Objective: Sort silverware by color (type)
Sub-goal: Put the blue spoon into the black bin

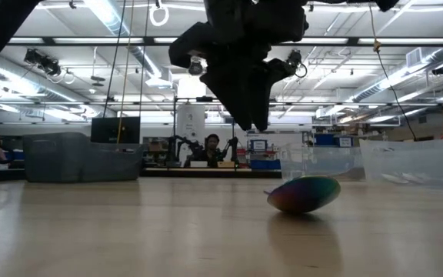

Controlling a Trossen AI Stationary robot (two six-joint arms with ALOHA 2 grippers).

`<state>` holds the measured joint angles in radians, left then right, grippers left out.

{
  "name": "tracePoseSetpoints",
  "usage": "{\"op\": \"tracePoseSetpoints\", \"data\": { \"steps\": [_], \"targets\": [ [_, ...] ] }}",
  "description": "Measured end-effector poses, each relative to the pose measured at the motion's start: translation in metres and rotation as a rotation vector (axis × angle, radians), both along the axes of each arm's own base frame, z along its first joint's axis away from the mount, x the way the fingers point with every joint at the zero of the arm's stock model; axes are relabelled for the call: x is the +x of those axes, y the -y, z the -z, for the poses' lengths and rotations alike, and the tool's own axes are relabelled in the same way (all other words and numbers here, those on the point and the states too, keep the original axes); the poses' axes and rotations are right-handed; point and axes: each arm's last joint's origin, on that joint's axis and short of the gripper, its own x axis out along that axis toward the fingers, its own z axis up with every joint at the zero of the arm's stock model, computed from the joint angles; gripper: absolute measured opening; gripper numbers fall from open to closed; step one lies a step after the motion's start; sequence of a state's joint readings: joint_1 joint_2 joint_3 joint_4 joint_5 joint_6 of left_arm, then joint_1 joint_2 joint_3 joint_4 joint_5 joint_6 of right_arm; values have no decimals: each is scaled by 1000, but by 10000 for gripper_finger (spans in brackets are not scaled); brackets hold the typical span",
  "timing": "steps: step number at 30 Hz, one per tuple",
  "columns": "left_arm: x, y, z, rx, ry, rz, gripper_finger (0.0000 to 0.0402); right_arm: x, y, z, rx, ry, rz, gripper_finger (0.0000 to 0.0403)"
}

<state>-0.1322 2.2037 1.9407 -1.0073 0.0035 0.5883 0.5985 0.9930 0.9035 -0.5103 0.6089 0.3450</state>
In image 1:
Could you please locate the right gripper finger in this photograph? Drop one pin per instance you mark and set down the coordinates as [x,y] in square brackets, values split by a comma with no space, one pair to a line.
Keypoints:
[237,92]
[264,88]

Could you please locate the iridescent rainbow spoon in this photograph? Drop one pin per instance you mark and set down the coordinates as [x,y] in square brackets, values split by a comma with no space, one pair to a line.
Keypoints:
[304,194]

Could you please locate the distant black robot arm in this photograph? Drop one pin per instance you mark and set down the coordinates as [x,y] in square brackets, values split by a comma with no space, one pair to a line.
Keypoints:
[233,148]
[179,148]

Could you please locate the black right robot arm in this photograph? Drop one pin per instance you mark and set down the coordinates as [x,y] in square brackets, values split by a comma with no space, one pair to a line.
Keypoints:
[387,4]

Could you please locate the round black ceiling fixture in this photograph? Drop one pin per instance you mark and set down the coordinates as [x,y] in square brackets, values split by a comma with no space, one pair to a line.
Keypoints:
[196,69]

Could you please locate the white column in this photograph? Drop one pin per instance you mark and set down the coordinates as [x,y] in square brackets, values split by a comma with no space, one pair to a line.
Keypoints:
[190,119]

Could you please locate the blue-framed white sign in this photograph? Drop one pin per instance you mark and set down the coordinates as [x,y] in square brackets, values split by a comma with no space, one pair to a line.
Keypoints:
[258,145]

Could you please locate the blue storage bin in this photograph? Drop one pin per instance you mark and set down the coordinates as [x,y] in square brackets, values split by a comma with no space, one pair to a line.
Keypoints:
[17,154]
[267,164]
[326,139]

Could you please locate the distant workbench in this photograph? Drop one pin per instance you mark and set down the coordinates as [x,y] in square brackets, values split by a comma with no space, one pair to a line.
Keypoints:
[206,174]

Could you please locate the clear plastic bin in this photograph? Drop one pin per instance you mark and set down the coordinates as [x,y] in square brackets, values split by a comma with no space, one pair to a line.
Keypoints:
[429,161]
[314,161]

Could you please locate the white label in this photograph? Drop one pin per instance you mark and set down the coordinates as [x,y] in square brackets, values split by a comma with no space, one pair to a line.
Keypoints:
[345,142]

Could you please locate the black monitor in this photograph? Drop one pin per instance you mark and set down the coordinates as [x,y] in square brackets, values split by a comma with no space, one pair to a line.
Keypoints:
[108,131]

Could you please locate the overhead led light bar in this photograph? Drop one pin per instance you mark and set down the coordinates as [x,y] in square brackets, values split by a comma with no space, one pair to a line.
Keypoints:
[398,40]

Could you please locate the smoked grey plastic bin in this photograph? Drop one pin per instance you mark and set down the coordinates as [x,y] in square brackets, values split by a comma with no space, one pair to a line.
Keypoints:
[71,157]

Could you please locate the black station frame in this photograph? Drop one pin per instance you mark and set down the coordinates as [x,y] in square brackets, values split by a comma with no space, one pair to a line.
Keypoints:
[204,99]

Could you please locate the black overhead camera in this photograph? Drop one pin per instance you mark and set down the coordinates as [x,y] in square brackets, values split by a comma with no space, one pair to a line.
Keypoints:
[299,61]

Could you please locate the black ceiling camera cluster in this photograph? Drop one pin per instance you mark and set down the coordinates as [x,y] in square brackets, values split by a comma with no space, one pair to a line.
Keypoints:
[42,61]

